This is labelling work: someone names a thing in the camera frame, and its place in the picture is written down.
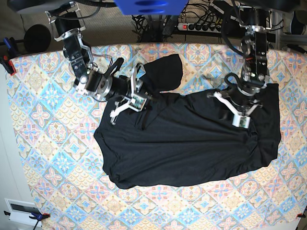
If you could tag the lower right table clamp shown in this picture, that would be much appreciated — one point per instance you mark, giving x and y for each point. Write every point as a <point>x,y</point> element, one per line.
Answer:
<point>301,215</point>

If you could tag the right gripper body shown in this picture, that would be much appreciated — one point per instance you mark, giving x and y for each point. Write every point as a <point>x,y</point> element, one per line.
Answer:
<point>120,88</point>

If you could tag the lower left table clamp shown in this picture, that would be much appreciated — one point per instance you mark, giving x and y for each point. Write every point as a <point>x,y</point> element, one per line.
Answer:
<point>36,216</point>

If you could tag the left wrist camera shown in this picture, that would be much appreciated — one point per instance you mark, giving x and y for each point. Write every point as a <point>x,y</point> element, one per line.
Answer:
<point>241,121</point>

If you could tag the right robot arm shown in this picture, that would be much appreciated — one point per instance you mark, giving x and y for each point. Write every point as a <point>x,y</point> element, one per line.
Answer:
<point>68,23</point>

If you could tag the white power strip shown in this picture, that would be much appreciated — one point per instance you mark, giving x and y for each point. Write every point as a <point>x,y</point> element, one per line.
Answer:
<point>200,27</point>

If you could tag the patterned tile tablecloth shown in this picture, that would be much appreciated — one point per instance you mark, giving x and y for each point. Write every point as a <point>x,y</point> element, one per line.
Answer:
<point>54,128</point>

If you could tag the black round stool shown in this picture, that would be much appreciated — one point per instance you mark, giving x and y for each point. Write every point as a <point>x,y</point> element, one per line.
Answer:
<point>37,39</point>

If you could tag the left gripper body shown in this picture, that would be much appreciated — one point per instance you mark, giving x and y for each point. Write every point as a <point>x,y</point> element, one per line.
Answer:
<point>242,99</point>

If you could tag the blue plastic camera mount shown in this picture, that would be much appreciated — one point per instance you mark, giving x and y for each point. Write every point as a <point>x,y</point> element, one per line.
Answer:
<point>151,7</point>

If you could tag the upper left table clamp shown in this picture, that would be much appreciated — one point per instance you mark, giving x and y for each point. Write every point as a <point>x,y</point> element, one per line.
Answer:
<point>5,60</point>

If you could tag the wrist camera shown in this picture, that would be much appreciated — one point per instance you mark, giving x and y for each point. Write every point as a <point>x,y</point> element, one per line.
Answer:
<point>137,103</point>
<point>241,121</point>

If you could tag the table clamp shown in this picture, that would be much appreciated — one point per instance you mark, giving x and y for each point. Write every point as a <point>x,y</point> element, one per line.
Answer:
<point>5,60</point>
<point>301,215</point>
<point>36,216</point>

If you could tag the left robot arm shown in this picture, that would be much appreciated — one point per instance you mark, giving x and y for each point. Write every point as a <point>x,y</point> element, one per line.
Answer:
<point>253,46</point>

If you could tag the black long-sleeve t-shirt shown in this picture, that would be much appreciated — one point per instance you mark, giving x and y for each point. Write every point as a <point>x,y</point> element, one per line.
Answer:
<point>185,140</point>

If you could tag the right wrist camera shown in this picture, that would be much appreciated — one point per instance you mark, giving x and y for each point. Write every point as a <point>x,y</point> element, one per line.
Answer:
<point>137,103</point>

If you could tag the white wall outlet box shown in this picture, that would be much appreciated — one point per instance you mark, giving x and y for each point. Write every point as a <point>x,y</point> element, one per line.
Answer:
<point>20,211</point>

